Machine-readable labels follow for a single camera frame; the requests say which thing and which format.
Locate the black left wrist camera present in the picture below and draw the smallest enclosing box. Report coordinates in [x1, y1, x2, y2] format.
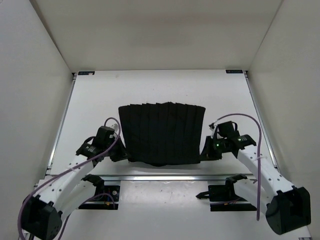
[92, 126, 116, 149]

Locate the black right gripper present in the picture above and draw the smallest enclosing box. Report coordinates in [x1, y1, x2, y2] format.
[198, 135, 228, 162]

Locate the blue label sticker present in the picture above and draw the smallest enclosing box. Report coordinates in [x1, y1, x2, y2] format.
[77, 71, 95, 76]
[225, 69, 244, 74]

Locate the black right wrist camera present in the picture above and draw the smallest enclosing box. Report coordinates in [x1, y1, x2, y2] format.
[209, 121, 240, 139]

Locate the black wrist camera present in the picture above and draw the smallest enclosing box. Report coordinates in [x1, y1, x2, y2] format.
[92, 126, 116, 149]
[209, 121, 240, 139]

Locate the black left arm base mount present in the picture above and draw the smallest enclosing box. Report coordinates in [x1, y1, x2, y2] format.
[78, 176, 121, 211]

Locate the black pleated skirt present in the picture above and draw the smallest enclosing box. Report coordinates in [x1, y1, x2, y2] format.
[118, 102, 206, 167]

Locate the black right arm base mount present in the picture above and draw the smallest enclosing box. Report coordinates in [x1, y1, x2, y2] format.
[195, 185, 257, 212]

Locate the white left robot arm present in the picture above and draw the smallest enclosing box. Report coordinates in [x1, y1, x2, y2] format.
[17, 137, 128, 240]

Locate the blue label sticker right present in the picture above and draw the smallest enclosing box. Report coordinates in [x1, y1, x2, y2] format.
[225, 69, 244, 74]

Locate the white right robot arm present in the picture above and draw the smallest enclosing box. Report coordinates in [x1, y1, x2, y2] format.
[197, 135, 311, 235]

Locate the blue label sticker left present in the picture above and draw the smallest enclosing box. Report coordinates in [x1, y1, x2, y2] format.
[77, 71, 95, 76]

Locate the aluminium table rail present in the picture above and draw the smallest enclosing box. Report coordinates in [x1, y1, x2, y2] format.
[99, 173, 282, 183]

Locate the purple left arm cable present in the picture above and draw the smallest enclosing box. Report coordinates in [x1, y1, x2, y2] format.
[17, 117, 122, 240]

